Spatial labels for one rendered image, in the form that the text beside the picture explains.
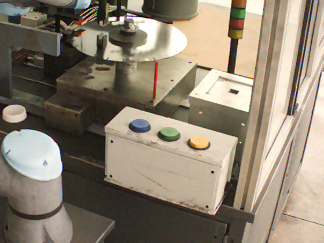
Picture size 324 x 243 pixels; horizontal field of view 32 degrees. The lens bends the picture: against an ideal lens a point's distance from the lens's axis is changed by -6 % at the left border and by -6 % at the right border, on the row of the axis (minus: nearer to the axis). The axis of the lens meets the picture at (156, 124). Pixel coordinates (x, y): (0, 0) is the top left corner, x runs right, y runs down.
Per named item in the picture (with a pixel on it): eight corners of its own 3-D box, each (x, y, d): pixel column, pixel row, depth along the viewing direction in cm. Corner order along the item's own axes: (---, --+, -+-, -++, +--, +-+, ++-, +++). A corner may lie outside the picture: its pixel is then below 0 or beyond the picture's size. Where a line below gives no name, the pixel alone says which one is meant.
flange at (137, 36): (106, 43, 158) (106, 35, 157) (110, 29, 167) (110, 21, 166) (147, 45, 158) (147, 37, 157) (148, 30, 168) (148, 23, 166)
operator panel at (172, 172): (229, 190, 139) (238, 137, 131) (213, 216, 130) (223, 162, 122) (123, 158, 147) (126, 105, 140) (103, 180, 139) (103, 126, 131)
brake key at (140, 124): (151, 129, 133) (152, 121, 132) (144, 137, 130) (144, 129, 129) (135, 124, 135) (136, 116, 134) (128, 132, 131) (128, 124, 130)
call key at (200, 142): (210, 146, 129) (211, 137, 128) (203, 154, 126) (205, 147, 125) (192, 140, 130) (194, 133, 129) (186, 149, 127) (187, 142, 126)
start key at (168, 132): (180, 137, 131) (181, 129, 130) (173, 146, 128) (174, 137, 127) (164, 132, 132) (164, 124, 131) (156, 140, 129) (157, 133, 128)
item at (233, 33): (244, 36, 165) (245, 26, 164) (240, 40, 162) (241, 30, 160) (229, 32, 167) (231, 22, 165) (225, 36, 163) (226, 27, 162)
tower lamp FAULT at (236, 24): (245, 25, 164) (246, 16, 162) (241, 30, 160) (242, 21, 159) (231, 22, 165) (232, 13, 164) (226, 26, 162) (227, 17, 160)
